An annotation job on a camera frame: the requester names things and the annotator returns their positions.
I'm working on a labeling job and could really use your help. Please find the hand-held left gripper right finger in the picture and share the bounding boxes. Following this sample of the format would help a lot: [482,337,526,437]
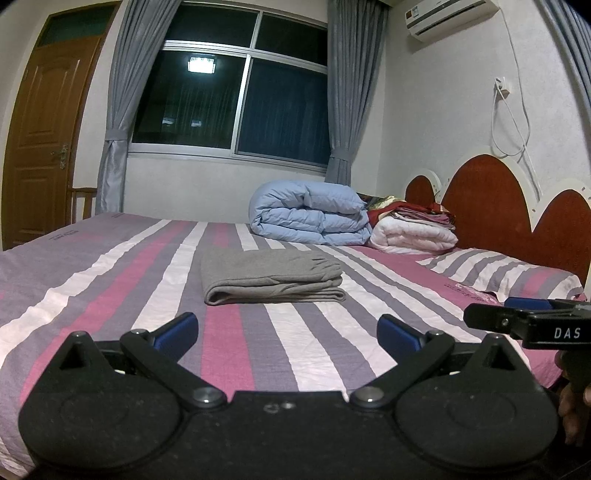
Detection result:
[349,313,525,411]

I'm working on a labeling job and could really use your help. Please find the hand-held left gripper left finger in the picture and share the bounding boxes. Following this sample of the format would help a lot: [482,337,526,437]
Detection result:
[58,312,230,412]

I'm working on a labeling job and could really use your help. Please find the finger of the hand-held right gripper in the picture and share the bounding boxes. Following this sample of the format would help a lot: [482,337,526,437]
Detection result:
[463,302,528,341]
[503,297,560,311]

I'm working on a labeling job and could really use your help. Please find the grey pants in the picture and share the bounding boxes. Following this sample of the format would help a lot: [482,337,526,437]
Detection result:
[200,248,347,306]

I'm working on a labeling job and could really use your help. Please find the person's right hand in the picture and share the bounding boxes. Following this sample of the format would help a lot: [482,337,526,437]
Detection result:
[555,353,591,446]

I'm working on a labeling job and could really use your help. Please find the striped pillow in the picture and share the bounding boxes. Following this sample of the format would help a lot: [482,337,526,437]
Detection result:
[415,246,583,304]

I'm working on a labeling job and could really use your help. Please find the bed with striped sheet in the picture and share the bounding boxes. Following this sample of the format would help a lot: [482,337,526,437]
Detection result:
[0,212,588,477]

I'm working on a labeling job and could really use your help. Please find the white folded quilt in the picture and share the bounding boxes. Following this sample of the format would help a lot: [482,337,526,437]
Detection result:
[369,214,459,254]

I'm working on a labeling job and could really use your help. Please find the red and white headboard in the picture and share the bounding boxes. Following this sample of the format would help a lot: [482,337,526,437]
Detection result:
[404,154,591,288]

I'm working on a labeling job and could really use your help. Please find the red folded cloths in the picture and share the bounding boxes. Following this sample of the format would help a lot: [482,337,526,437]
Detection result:
[389,200,457,228]

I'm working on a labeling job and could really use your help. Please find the colourful patterned blanket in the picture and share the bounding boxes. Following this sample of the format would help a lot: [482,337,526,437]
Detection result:
[357,192,408,214]

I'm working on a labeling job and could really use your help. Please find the light blue folded duvet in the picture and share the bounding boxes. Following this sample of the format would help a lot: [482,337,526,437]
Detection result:
[249,180,374,247]

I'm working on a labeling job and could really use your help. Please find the wooden chair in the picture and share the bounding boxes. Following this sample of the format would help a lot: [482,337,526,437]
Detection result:
[71,186,98,221]

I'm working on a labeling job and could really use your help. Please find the grey curtain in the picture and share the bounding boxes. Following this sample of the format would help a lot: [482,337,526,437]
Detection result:
[547,0,591,118]
[100,0,184,216]
[324,0,389,186]

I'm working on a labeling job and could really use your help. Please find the brown wooden door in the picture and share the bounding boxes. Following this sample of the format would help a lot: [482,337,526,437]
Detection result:
[0,0,122,253]

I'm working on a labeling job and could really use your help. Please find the sliding glass window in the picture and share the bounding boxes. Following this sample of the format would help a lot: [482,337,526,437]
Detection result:
[127,0,334,175]

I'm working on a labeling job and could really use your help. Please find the white air conditioner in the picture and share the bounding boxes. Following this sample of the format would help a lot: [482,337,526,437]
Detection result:
[403,0,500,43]

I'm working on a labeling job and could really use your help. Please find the white power cable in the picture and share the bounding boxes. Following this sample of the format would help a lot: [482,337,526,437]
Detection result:
[491,11,542,205]

